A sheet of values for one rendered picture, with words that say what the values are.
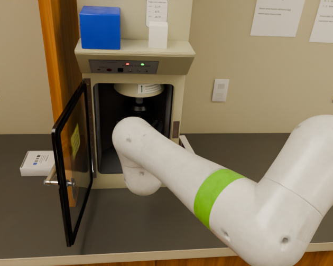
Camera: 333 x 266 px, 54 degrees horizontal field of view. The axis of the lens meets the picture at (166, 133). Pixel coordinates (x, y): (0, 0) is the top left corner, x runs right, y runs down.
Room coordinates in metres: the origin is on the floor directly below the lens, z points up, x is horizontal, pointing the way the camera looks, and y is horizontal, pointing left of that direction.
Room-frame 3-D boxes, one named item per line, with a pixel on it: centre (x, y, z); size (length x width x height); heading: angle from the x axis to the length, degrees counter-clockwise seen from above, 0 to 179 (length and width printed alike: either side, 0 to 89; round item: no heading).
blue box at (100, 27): (0.89, 0.19, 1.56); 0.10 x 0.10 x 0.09; 9
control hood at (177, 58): (0.91, 0.10, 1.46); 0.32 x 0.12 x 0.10; 99
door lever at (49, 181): (0.70, 0.29, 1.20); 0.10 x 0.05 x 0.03; 1
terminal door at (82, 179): (0.77, 0.26, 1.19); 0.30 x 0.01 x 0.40; 1
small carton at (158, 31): (0.92, 0.04, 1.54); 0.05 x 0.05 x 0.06; 3
